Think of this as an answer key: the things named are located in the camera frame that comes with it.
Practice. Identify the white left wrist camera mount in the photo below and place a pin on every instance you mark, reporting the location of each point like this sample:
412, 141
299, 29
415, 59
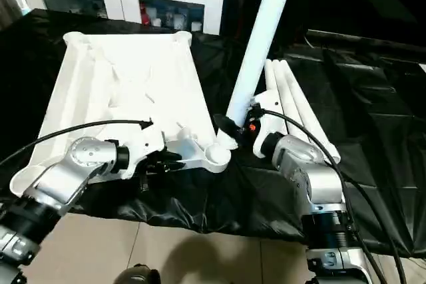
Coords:
143, 139

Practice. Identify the black robot left foot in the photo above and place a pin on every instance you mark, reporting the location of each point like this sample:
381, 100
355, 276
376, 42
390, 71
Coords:
136, 276

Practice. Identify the red bottle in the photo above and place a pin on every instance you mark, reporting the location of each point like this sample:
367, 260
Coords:
144, 12

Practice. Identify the black plastic mat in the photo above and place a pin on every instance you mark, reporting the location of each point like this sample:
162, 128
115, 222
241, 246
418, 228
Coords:
386, 131

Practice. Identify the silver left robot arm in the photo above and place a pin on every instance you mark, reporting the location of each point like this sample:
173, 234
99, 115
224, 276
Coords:
73, 171

